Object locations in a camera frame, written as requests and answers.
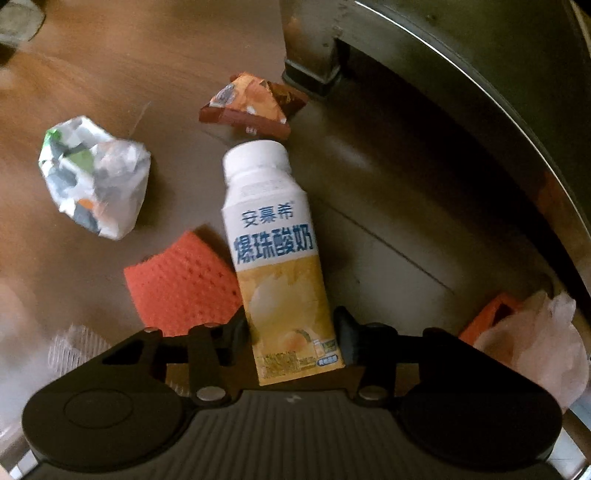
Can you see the orange foam net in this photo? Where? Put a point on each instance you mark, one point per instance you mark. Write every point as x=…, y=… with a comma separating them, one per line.
x=184, y=286

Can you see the white blue wrapper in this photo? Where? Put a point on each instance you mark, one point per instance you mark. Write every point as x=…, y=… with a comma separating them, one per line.
x=96, y=179

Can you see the orange brown snack wrapper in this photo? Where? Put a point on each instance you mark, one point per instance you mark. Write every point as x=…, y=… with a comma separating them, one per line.
x=255, y=105

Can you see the pink plastic bag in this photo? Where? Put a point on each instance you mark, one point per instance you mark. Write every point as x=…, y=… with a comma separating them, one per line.
x=540, y=342

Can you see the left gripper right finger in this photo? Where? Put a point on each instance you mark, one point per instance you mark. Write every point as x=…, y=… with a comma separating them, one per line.
x=373, y=348

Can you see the metal bench frame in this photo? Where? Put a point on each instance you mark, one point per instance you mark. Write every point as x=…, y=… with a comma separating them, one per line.
x=521, y=66

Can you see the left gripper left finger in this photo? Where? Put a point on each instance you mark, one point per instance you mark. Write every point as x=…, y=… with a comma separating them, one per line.
x=209, y=349

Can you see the red plastic bag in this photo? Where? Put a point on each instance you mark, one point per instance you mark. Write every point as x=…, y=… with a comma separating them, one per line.
x=499, y=308

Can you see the yogurt drink bottle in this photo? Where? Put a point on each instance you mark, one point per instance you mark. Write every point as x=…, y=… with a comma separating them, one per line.
x=275, y=253

